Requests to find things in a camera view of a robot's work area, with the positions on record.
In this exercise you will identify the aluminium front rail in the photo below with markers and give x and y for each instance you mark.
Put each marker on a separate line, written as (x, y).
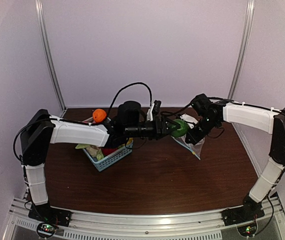
(203, 225)

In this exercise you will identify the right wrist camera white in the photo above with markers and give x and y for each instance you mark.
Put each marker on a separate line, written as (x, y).
(191, 121)

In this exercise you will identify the pale cabbage toy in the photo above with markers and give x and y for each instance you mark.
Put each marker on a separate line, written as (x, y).
(94, 151)

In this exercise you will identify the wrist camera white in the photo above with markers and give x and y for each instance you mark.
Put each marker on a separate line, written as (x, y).
(191, 121)
(153, 110)

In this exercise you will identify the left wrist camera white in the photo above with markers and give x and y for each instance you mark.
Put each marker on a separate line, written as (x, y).
(153, 110)

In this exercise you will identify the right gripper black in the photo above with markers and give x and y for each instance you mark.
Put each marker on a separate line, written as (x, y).
(195, 139)

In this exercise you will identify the left aluminium frame post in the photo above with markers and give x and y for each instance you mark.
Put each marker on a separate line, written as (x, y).
(47, 53)

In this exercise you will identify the orange fruit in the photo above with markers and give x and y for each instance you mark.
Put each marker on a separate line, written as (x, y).
(99, 115)

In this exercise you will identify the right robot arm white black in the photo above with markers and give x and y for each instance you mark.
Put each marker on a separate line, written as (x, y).
(213, 111)

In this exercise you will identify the green lime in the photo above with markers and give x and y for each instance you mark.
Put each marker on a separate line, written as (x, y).
(179, 129)

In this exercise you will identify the light blue plastic basket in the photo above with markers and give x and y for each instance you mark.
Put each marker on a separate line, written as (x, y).
(108, 160)

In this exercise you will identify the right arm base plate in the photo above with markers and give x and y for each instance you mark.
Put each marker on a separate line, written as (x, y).
(241, 214)

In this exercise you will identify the right aluminium frame post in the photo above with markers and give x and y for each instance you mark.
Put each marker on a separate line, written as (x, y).
(246, 33)

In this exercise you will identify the aluminium frame post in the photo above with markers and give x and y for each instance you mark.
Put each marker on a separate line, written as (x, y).
(47, 53)
(246, 33)

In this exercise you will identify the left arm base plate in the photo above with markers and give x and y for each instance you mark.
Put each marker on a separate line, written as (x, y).
(51, 215)

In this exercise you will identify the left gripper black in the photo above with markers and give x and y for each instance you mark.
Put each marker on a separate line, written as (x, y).
(163, 131)

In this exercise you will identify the clear zip top bag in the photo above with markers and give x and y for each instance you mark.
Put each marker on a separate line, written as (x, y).
(195, 149)

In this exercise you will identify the red apple toy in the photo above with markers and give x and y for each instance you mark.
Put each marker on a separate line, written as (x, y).
(108, 151)

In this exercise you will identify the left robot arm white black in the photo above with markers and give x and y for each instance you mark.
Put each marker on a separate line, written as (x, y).
(45, 129)

